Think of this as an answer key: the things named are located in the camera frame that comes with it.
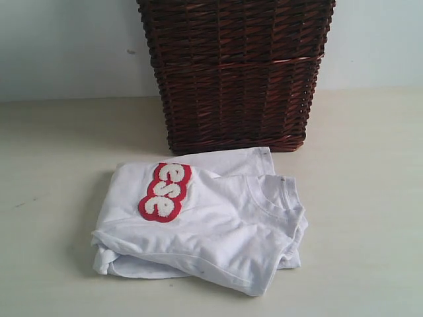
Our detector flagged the white t-shirt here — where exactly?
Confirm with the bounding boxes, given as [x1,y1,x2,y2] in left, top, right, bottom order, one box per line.
[92,147,308,297]

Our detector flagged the dark brown wicker basket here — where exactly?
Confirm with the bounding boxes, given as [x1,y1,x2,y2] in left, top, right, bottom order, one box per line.
[138,0,336,155]

